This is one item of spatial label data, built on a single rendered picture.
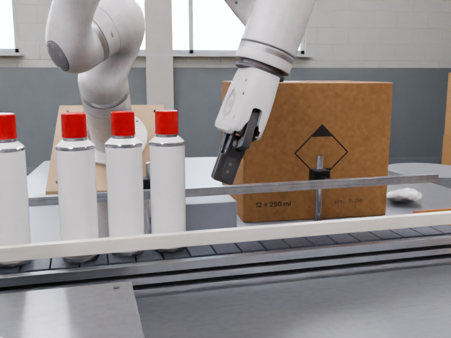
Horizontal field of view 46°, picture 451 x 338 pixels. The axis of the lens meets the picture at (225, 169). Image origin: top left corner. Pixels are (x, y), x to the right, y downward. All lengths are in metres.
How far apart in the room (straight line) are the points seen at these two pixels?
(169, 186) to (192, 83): 5.36
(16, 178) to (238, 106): 0.31
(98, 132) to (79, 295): 0.78
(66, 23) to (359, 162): 0.65
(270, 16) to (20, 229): 0.45
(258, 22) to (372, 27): 5.90
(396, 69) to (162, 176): 6.11
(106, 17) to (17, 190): 0.55
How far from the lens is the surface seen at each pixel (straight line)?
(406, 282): 0.85
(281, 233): 0.79
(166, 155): 0.74
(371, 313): 0.73
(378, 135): 1.09
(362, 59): 6.59
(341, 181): 0.90
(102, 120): 1.34
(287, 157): 1.02
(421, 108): 6.95
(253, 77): 0.74
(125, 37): 1.21
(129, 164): 0.74
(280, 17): 0.76
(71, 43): 1.14
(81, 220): 0.74
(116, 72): 1.27
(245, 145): 0.73
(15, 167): 0.74
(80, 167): 0.73
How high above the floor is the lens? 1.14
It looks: 10 degrees down
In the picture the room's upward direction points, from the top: straight up
